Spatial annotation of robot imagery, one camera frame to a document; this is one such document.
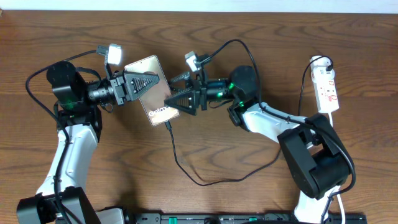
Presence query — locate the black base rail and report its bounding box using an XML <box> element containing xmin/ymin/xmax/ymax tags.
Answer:
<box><xmin>133</xmin><ymin>212</ymin><xmax>368</xmax><ymax>224</ymax></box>

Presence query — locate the white power strip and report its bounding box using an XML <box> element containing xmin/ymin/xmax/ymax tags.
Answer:
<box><xmin>311</xmin><ymin>67</ymin><xmax>339</xmax><ymax>114</ymax></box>

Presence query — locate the black charger cable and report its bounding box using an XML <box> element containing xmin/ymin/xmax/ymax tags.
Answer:
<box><xmin>164</xmin><ymin>55</ymin><xmax>335</xmax><ymax>187</ymax></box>

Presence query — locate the white USB charger adapter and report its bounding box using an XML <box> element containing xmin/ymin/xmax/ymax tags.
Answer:
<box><xmin>310</xmin><ymin>55</ymin><xmax>335</xmax><ymax>79</ymax></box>

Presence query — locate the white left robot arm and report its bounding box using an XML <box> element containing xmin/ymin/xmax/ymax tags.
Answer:
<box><xmin>17</xmin><ymin>61</ymin><xmax>160</xmax><ymax>223</ymax></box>

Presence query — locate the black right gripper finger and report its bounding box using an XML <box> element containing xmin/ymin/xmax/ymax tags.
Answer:
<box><xmin>164</xmin><ymin>87</ymin><xmax>199</xmax><ymax>116</ymax></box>
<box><xmin>169</xmin><ymin>72</ymin><xmax>191</xmax><ymax>85</ymax></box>

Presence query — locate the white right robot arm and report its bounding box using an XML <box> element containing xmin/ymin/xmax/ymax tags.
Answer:
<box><xmin>164</xmin><ymin>65</ymin><xmax>356</xmax><ymax>223</ymax></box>

